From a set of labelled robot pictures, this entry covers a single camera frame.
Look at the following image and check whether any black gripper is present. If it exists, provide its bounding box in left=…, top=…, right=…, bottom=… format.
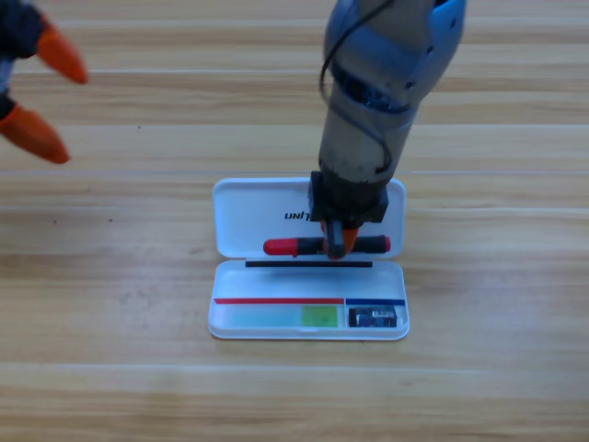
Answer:
left=0, top=0, right=89, bottom=166
left=308, top=170, right=390, bottom=261

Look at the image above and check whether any red and black marker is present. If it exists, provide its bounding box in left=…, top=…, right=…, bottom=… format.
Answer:
left=262, top=235, right=392, bottom=259

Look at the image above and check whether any eraser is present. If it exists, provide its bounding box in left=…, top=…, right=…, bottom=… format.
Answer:
left=348, top=307, right=398, bottom=330

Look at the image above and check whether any white Unitree pencil case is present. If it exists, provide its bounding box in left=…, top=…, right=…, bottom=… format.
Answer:
left=207, top=177, right=411, bottom=342

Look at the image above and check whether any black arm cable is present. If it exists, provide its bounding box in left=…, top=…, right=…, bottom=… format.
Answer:
left=318, top=0, right=398, bottom=175

